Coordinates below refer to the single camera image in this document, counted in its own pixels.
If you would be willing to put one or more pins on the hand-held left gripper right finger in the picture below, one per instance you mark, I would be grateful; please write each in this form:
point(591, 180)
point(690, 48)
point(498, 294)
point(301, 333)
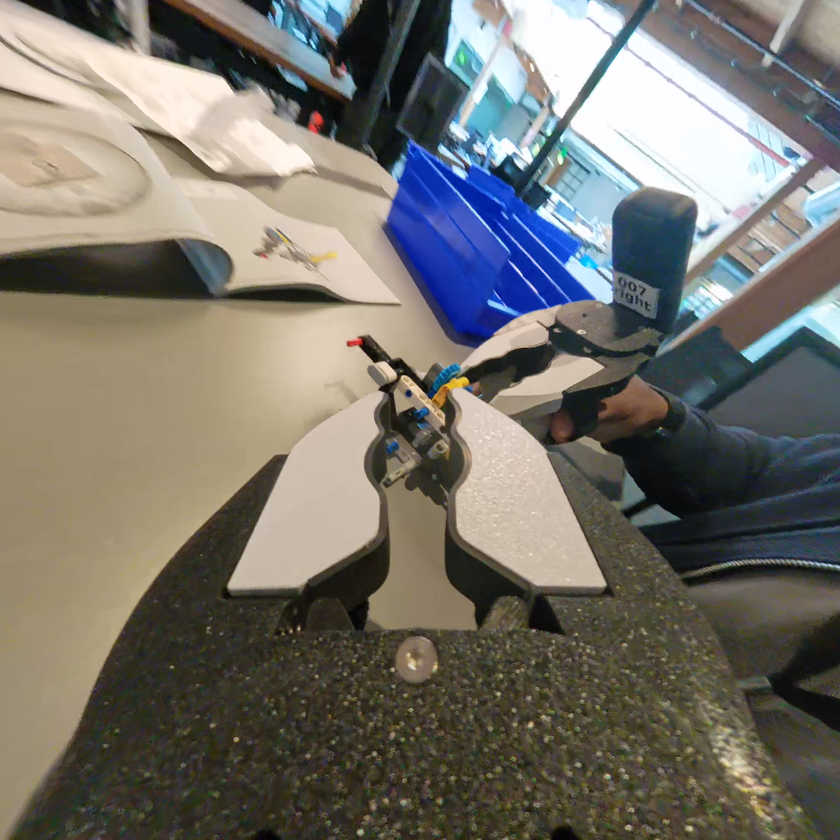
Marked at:
point(518, 512)

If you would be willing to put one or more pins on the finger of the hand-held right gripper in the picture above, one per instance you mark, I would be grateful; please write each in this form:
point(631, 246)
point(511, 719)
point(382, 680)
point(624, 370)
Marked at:
point(518, 331)
point(551, 384)

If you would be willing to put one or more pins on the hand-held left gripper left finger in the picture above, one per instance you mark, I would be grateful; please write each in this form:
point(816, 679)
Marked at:
point(308, 512)

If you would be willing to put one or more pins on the blue plastic bin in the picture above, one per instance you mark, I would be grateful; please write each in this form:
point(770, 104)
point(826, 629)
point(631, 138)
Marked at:
point(433, 249)
point(544, 262)

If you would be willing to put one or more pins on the partly built lego model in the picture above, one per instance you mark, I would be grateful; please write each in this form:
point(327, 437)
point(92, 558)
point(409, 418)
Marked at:
point(407, 387)

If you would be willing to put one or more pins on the lego instruction booklet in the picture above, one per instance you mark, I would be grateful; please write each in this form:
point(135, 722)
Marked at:
point(295, 262)

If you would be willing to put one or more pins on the person's right forearm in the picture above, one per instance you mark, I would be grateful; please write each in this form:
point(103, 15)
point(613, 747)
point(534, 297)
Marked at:
point(722, 459)

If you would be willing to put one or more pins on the black wristwatch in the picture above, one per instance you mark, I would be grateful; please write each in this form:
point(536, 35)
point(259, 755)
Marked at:
point(670, 417)

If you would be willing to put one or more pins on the dark screen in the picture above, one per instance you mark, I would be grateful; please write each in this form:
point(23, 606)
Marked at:
point(787, 387)

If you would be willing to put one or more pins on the person's dark blue jacket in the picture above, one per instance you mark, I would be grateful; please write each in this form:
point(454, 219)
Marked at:
point(754, 531)

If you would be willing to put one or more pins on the black monitor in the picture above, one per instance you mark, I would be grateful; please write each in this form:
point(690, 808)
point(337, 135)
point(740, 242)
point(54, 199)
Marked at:
point(433, 105)

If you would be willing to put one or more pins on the black pole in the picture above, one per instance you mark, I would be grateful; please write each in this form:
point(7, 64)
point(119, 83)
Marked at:
point(590, 85)

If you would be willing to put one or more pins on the person's grey trousers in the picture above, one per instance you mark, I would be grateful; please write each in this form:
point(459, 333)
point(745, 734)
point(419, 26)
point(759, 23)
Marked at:
point(774, 623)

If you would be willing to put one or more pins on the orange traffic cone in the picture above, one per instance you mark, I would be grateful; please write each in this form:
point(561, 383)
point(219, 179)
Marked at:
point(316, 119)

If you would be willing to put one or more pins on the crumpled white paper bag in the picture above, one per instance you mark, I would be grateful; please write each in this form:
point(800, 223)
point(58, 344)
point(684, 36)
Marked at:
point(216, 124)

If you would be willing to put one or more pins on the wooden table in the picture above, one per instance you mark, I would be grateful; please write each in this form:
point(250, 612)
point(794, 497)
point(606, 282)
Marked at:
point(275, 39)

